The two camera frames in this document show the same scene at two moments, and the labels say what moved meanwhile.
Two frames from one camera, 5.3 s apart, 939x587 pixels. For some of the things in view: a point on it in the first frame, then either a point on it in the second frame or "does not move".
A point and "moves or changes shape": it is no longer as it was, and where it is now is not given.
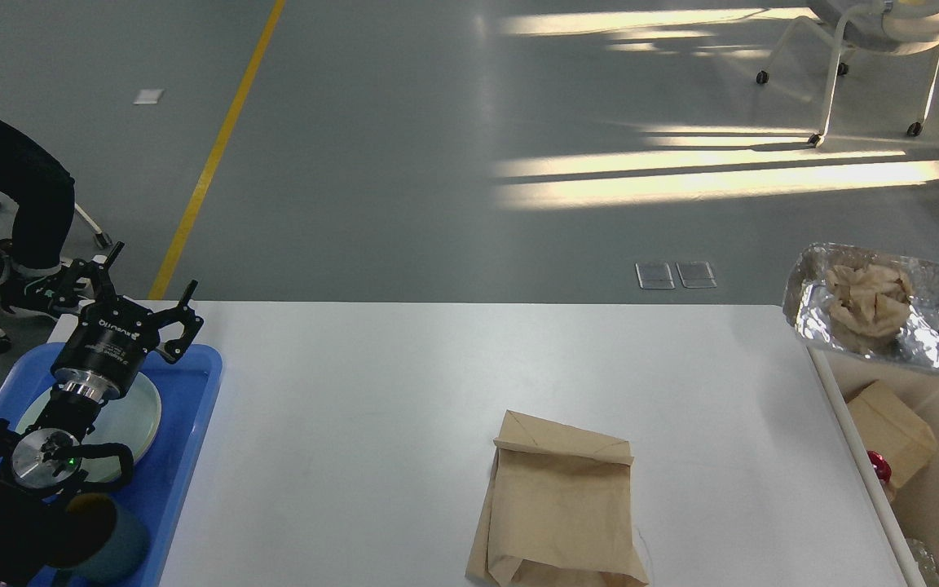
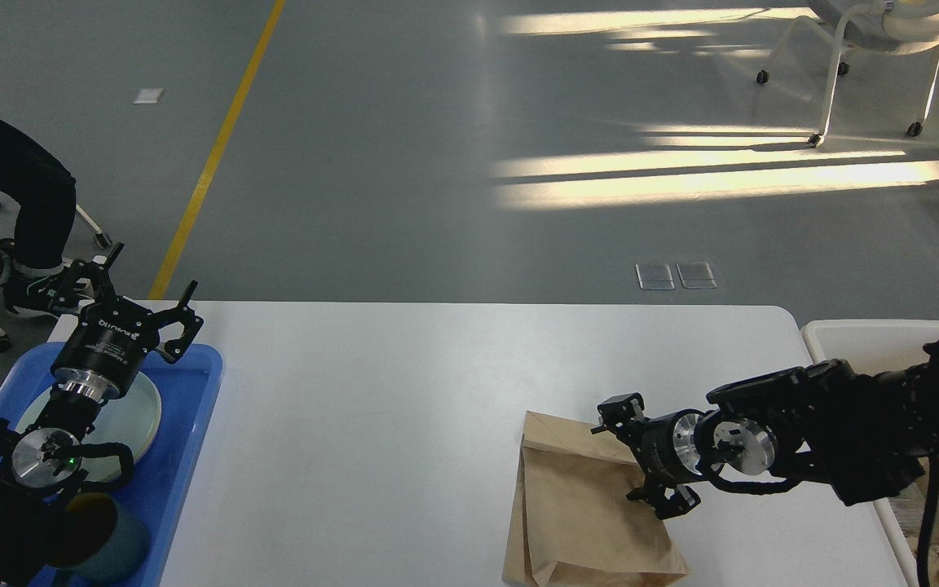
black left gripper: (101, 353) does not move
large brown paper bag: (558, 510) moves or changes shape
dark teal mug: (99, 541) does not move
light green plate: (132, 418) does not move
